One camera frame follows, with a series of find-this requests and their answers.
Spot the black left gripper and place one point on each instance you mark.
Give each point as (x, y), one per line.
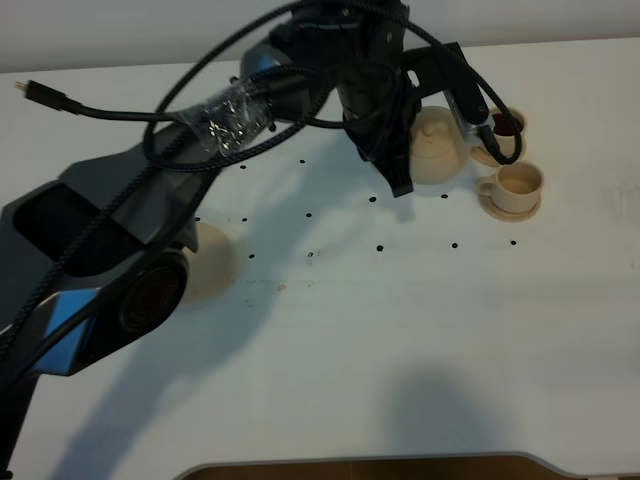
(383, 107)

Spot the beige ceramic teapot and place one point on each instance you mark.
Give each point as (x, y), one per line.
(438, 151)

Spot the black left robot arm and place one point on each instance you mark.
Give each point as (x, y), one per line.
(96, 258)

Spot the beige teapot saucer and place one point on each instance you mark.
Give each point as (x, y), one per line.
(212, 268)

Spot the far beige cup saucer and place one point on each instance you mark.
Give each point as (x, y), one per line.
(485, 158)

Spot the beige cup saucer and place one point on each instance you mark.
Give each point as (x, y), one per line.
(485, 158)
(491, 209)

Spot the near beige cup saucer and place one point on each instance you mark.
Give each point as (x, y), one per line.
(491, 209)

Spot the far beige teacup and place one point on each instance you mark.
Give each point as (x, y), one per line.
(503, 131)

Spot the beige teacup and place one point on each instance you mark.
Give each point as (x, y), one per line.
(503, 131)
(514, 188)

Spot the near beige teacup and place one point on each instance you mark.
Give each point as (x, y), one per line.
(514, 188)

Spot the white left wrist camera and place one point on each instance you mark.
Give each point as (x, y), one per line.
(468, 129)

